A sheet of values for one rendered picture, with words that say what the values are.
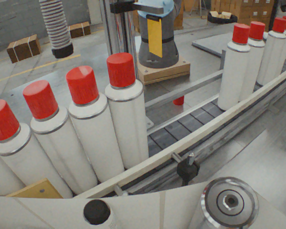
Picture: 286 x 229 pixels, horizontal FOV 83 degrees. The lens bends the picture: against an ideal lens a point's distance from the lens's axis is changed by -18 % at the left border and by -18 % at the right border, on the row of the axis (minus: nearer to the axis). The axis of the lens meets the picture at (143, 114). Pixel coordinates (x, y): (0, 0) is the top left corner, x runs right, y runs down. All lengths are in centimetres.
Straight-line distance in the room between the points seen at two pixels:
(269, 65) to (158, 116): 36
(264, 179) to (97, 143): 30
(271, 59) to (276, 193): 37
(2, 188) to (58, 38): 22
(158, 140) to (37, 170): 24
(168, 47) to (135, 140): 43
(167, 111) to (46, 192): 39
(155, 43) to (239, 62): 20
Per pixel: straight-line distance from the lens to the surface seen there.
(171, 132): 41
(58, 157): 26
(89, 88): 22
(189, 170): 31
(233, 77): 43
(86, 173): 30
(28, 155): 24
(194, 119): 45
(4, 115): 22
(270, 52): 60
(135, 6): 30
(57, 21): 29
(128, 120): 26
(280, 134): 49
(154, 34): 27
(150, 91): 62
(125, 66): 23
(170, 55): 67
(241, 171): 38
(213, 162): 44
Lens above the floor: 118
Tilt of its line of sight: 40 degrees down
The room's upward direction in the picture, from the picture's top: 5 degrees counter-clockwise
